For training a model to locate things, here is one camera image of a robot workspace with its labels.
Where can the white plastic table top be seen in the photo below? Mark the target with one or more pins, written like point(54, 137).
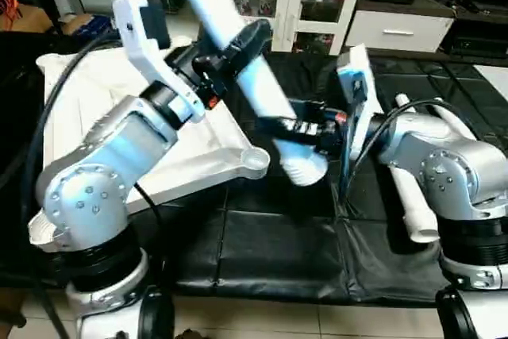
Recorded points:
point(214, 148)

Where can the white glass-door cabinet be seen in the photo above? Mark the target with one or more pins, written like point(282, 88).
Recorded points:
point(295, 5)

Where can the blue plastic bag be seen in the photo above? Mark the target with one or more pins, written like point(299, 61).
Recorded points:
point(95, 23)

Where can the white drawer unit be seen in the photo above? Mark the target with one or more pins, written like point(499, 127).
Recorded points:
point(397, 33)

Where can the black work mat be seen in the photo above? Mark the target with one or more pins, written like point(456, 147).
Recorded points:
point(278, 260)

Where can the white flat board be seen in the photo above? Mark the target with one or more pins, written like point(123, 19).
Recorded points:
point(492, 81)

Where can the brown cardboard box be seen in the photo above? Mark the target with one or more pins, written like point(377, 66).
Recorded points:
point(28, 17)

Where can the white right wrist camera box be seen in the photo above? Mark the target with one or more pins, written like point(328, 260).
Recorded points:
point(357, 85)

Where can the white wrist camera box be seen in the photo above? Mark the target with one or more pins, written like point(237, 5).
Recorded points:
point(357, 85)
point(135, 21)

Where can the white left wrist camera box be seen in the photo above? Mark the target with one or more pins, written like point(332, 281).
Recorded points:
point(135, 21)

